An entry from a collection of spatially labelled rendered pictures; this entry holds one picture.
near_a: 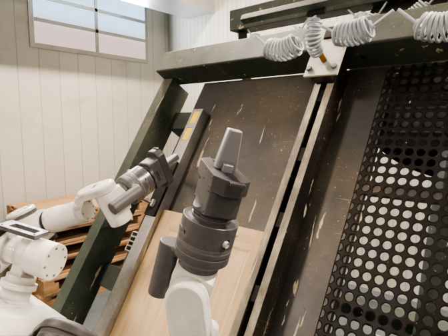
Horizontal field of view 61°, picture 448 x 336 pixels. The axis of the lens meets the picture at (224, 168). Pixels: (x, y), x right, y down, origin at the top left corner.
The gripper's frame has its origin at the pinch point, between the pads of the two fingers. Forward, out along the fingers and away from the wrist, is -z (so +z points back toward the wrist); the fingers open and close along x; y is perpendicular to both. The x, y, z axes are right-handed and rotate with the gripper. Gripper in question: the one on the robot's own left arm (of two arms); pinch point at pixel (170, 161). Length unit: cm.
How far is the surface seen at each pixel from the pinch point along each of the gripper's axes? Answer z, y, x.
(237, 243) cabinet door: 7.6, 25.9, 19.4
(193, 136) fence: -18.8, -7.5, 1.0
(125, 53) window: -236, -329, 0
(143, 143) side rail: -14.3, -31.5, 2.4
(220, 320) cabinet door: 24.1, 28.8, 30.5
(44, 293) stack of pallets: 2, -236, 148
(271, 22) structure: -90, -13, -21
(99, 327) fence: 39, -10, 37
